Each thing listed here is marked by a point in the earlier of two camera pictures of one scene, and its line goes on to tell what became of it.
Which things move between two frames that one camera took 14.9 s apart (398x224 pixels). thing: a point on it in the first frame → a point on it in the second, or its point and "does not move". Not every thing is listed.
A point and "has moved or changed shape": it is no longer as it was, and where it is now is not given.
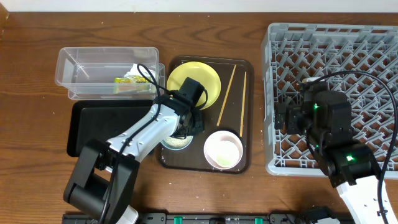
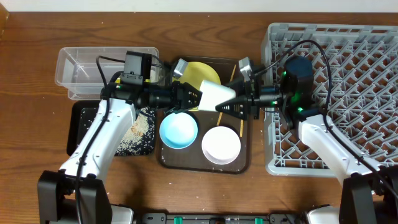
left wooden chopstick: x=225 y=98 does not move
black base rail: x=266 y=218 does not move
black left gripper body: x=196 y=125 → x=161 y=98
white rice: x=176 y=142 has moved or changed shape
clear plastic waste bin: x=109 y=73 does not move
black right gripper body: x=280 y=115 → x=252 y=103
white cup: x=223 y=153 → x=214 y=94
